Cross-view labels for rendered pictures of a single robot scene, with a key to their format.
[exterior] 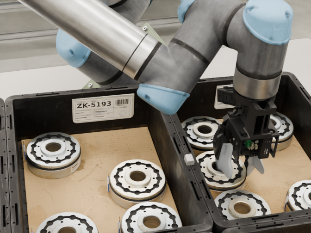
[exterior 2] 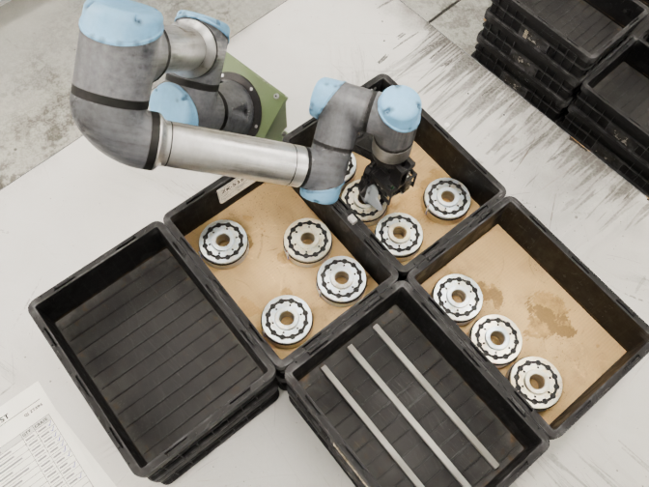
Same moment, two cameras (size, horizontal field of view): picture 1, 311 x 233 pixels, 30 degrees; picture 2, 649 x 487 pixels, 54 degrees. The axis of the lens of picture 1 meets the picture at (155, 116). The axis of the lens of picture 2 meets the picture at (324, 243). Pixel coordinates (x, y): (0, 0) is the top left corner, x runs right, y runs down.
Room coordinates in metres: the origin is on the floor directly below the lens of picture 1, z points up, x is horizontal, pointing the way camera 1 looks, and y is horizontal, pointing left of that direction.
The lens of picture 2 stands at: (0.25, 0.24, 2.09)
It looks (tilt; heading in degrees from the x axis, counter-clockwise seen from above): 66 degrees down; 334
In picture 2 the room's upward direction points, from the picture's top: 3 degrees clockwise
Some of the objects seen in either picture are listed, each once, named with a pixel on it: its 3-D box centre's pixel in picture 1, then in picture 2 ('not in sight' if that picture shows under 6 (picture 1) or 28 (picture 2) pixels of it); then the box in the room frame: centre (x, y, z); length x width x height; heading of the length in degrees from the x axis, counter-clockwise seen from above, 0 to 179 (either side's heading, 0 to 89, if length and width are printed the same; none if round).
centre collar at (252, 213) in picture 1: (241, 208); (399, 233); (0.71, -0.16, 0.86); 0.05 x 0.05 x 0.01
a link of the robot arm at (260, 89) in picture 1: (258, 78); (393, 142); (0.80, -0.16, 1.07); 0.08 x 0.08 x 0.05
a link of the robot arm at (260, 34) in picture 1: (263, 36); (395, 118); (0.81, -0.16, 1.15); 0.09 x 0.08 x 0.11; 48
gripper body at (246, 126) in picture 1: (251, 120); (390, 168); (0.80, -0.16, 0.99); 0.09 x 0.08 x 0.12; 17
